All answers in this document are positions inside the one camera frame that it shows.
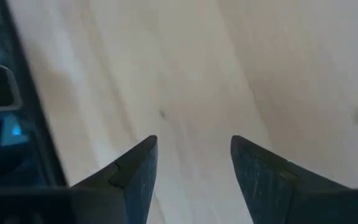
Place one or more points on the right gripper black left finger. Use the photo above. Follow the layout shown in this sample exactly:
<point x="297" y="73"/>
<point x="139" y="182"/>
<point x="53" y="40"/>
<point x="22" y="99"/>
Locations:
<point x="120" y="196"/>

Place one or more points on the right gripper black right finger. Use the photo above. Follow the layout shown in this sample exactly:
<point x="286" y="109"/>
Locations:
<point x="275" y="193"/>

